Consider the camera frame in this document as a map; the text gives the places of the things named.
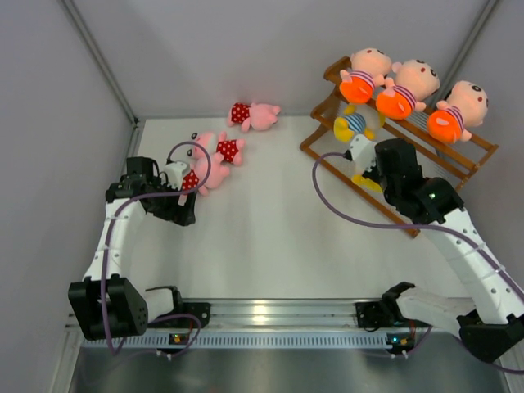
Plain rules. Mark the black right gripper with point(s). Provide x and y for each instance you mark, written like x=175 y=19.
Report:
x=373 y=174

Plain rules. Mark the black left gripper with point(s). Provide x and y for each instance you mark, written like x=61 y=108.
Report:
x=180 y=214

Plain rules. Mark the yellow doll blue striped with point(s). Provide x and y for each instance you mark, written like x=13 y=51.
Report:
x=367 y=183
x=358 y=120

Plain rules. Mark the pink pig doll front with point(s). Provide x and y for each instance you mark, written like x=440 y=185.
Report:
x=210 y=178

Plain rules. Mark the pink pig doll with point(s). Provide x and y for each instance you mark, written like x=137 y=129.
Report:
x=257 y=116
x=210 y=178

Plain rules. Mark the yellow doll blue striped front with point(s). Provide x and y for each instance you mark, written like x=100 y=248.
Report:
x=358 y=120

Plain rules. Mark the pink pig doll facing up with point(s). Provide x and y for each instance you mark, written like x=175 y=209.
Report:
x=230 y=149

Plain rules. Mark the boy doll orange shorts front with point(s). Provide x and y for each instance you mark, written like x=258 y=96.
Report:
x=465 y=107

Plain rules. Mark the large boy doll orange shorts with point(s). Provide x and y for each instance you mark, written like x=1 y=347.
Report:
x=369 y=68

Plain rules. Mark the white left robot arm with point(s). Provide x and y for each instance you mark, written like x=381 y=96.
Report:
x=105 y=302

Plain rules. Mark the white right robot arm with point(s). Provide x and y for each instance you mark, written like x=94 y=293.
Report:
x=490 y=321

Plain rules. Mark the brown wooden toy shelf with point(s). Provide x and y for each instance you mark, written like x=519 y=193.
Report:
x=414 y=195

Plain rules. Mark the pink pig doll back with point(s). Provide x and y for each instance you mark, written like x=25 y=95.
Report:
x=257 y=116

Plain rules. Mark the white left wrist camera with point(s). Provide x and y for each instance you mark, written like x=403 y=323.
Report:
x=175 y=172

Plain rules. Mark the aluminium mounting rail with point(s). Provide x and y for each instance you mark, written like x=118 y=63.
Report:
x=237 y=314

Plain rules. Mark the grey slotted cable duct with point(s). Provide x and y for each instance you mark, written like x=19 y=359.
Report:
x=265 y=340

